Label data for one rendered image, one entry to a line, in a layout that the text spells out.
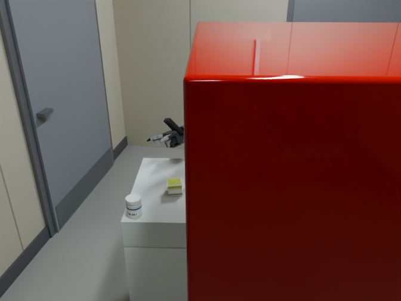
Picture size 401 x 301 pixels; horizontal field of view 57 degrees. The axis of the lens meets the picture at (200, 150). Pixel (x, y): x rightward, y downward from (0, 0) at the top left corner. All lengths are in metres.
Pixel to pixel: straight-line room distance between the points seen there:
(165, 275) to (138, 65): 2.86
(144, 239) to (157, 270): 0.20
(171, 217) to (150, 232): 0.12
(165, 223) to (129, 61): 2.88
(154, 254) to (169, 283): 0.20
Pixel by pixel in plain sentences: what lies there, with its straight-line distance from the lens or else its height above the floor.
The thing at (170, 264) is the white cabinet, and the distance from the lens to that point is 1.85.
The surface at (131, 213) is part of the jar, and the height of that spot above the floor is 1.00.
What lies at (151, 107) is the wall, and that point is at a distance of 4.40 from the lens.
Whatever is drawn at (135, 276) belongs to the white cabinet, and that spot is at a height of 0.63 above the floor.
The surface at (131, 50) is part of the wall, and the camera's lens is 4.28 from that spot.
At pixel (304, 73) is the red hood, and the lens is 0.70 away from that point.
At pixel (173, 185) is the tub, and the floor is 1.03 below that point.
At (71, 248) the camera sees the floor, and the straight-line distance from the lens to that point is 3.18.
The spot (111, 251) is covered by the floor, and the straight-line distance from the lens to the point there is 3.07.
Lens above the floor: 1.99
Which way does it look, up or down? 26 degrees down
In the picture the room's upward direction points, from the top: straight up
